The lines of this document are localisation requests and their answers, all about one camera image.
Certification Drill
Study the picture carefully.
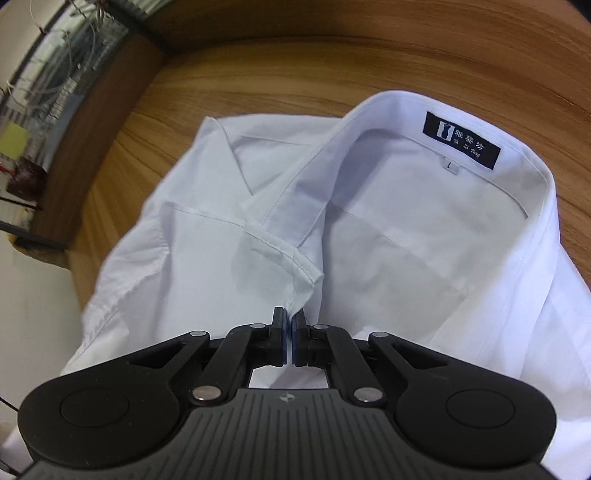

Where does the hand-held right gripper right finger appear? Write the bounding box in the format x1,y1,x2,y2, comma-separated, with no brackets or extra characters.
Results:
290,307,459,409

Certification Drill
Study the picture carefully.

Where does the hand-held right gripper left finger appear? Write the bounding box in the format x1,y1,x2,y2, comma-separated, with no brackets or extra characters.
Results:
104,307,288,407

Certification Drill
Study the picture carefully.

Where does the white button-up shirt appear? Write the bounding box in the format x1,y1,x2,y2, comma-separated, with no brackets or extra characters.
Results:
60,90,591,480

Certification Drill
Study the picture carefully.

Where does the maroon bag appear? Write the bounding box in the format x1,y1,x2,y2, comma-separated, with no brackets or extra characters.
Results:
7,156,48,200

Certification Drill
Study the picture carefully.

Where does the yellow sticky note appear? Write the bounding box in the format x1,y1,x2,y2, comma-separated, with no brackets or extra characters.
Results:
0,122,29,160

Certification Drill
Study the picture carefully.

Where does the white cable bundle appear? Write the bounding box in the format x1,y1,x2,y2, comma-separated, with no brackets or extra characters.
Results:
7,0,121,121

